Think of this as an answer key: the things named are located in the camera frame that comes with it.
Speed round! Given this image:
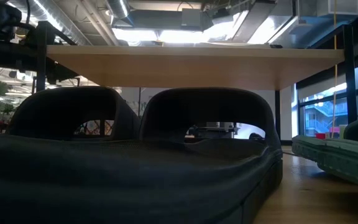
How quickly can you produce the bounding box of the green rubber slide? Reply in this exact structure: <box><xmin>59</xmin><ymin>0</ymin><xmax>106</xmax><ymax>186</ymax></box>
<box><xmin>291</xmin><ymin>113</ymin><xmax>358</xmax><ymax>191</ymax></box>

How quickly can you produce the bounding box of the black background machine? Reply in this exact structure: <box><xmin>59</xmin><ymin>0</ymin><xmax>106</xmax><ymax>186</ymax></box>
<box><xmin>186</xmin><ymin>122</ymin><xmax>241</xmax><ymax>140</ymax></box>

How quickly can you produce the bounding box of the colourful patterned panel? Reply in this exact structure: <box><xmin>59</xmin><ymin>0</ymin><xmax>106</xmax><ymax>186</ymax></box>
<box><xmin>74</xmin><ymin>119</ymin><xmax>115</xmax><ymax>136</ymax></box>

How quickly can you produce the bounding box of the black round ceiling fixture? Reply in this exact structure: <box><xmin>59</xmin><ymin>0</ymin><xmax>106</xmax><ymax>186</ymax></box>
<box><xmin>14</xmin><ymin>27</ymin><xmax>28</xmax><ymax>39</ymax></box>

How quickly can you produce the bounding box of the yellow hanging cord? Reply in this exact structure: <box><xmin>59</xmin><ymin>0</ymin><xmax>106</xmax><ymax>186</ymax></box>
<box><xmin>331</xmin><ymin>0</ymin><xmax>339</xmax><ymax>139</ymax></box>

